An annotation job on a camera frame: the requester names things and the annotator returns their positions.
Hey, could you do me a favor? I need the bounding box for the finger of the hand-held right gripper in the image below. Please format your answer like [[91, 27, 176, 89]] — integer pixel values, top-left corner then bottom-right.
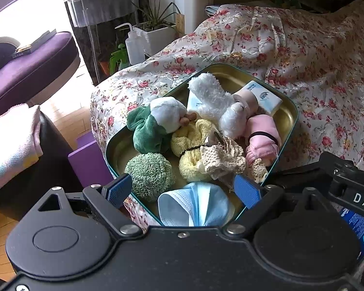
[[318, 152, 364, 185]]

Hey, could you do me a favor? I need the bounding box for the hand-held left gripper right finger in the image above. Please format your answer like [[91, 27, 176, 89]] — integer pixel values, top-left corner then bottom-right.
[[226, 174, 340, 237]]

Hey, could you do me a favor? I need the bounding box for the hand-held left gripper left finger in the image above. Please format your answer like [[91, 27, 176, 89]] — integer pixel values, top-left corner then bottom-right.
[[36, 174, 143, 237]]

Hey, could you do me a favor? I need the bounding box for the small cream lace doily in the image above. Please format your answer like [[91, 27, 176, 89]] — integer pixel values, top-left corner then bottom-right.
[[249, 158, 269, 184]]

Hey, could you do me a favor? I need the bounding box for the green knitted scrubber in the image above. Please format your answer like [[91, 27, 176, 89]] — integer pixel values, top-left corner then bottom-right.
[[124, 153, 174, 202]]

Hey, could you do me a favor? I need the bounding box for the beige crochet doily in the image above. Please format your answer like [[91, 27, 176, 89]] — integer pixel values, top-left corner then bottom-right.
[[199, 136, 246, 181]]

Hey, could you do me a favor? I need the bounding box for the green and white plush toy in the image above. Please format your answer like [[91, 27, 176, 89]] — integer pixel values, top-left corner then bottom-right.
[[127, 97, 198, 154]]

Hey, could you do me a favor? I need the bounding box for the yellow terry cloth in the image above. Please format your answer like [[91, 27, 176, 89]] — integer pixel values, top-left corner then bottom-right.
[[170, 118, 214, 182]]

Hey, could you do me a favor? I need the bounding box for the pink cloth with black band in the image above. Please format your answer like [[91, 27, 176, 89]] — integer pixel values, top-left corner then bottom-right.
[[245, 113, 282, 170]]

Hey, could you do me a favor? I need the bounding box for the light blue face mask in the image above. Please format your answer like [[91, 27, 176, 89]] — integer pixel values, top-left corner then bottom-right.
[[157, 182, 235, 227]]

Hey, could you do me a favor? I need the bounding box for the white tissue packet blue print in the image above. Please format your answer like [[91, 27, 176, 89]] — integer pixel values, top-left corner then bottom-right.
[[246, 80, 283, 116]]

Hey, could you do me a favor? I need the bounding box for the white fluffy plush toy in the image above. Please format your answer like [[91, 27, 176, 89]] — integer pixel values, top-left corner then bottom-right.
[[188, 73, 252, 140]]

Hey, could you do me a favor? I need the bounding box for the plain white packet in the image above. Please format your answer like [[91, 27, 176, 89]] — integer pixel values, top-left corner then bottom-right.
[[186, 92, 207, 111]]

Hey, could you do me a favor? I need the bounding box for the blue printed packet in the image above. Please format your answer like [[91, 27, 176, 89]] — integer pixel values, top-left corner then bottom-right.
[[340, 208, 364, 257]]

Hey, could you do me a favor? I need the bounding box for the purple box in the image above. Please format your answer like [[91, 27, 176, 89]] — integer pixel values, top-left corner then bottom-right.
[[67, 133, 114, 188]]

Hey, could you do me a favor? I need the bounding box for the black leather armrest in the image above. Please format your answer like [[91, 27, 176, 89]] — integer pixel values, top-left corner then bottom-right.
[[0, 111, 88, 222]]

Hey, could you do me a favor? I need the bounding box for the floral blanket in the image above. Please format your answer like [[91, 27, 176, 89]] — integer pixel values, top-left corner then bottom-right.
[[89, 4, 364, 234]]

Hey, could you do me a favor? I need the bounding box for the pastel towel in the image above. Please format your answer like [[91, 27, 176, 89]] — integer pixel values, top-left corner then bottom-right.
[[0, 103, 44, 202]]

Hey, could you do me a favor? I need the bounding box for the green spray bottle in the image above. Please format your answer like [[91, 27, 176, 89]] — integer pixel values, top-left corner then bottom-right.
[[109, 43, 130, 76]]

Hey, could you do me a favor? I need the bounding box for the white wash bottle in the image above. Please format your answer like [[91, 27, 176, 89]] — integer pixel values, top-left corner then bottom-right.
[[115, 23, 146, 65]]

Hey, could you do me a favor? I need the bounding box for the purple upholstered chair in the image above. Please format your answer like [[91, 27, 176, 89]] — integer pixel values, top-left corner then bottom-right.
[[0, 30, 81, 119]]

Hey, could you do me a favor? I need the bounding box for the potted plant in white planter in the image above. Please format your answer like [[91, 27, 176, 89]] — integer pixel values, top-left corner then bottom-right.
[[130, 0, 182, 57]]

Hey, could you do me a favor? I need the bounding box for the dark book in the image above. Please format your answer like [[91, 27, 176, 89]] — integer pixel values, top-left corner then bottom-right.
[[11, 29, 58, 57]]

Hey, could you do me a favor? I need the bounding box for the cork board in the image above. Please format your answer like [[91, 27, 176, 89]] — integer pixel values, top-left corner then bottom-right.
[[174, 13, 185, 37]]

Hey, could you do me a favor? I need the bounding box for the clear acrylic side table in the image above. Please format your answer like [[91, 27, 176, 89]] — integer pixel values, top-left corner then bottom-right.
[[64, 0, 140, 85]]

